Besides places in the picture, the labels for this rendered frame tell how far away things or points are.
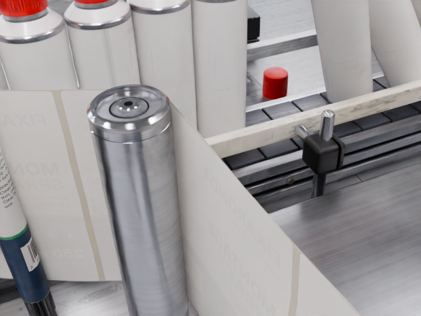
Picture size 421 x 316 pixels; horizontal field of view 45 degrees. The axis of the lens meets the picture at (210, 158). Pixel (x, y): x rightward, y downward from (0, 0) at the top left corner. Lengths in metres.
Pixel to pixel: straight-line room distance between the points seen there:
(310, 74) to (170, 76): 0.36
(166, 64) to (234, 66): 0.06
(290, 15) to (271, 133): 0.49
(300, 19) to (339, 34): 0.44
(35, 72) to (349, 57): 0.30
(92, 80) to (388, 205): 0.27
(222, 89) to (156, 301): 0.23
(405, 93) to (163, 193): 0.37
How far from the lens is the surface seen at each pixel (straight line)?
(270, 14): 0.96
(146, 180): 0.23
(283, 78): 0.68
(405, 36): 0.56
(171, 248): 0.27
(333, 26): 0.49
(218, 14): 0.43
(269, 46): 0.53
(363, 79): 0.55
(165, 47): 0.42
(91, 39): 0.40
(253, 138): 0.48
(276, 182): 0.51
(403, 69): 0.59
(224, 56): 0.44
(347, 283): 0.40
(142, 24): 0.42
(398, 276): 0.41
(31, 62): 0.39
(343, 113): 0.53
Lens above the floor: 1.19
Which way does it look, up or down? 38 degrees down
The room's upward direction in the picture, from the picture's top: 2 degrees counter-clockwise
